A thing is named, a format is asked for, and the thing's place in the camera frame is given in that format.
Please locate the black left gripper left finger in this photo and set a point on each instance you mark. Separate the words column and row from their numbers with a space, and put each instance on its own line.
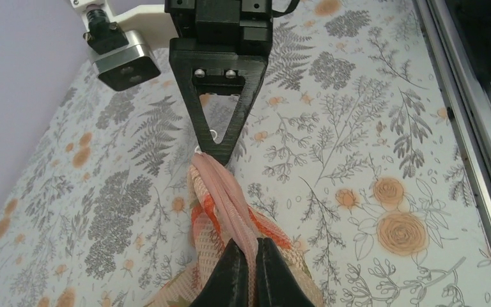
column 227, row 285

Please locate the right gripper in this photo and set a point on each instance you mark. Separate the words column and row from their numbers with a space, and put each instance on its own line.
column 222, row 48

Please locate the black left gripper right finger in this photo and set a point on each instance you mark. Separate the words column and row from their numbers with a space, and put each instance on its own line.
column 275, row 284

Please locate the floral mesh laundry bag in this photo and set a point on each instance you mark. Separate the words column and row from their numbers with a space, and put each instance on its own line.
column 220, row 213

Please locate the floral tablecloth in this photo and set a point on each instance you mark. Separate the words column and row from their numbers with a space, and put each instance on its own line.
column 348, row 148

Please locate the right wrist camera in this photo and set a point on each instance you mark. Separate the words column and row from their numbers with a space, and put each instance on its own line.
column 121, row 45

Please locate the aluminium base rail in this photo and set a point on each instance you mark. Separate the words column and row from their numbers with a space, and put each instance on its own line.
column 468, row 98

